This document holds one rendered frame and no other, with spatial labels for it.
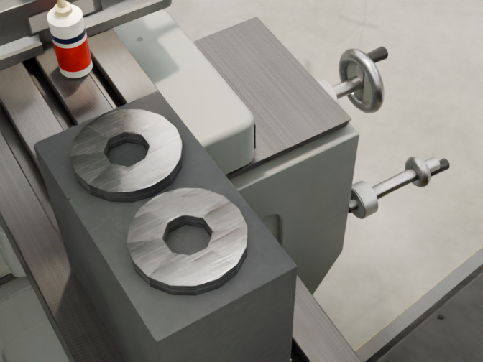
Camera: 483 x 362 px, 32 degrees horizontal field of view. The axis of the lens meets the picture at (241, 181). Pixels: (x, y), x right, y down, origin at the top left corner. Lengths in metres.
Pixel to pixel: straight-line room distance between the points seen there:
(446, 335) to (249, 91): 0.46
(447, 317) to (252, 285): 0.65
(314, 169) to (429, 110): 1.08
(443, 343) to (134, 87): 0.55
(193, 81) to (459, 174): 1.13
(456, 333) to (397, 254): 0.80
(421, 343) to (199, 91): 0.46
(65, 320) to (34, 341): 0.42
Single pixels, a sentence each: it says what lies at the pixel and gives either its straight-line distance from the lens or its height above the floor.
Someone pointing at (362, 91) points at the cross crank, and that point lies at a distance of 1.46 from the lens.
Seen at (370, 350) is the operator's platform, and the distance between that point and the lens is 1.40.
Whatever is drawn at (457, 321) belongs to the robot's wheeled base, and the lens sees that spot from 1.23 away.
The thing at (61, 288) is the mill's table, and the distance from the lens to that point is 0.85.
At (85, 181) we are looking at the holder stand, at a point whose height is 1.12.
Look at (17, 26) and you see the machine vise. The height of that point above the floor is 0.97.
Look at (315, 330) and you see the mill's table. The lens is 0.81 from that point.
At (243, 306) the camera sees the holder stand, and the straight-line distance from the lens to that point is 0.62.
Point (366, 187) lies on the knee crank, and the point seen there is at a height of 0.53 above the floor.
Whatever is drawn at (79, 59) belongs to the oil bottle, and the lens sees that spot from 1.02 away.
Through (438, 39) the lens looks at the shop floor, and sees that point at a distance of 2.53.
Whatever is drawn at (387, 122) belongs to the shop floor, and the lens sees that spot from 2.26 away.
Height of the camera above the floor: 1.63
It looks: 51 degrees down
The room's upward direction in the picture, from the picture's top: 1 degrees counter-clockwise
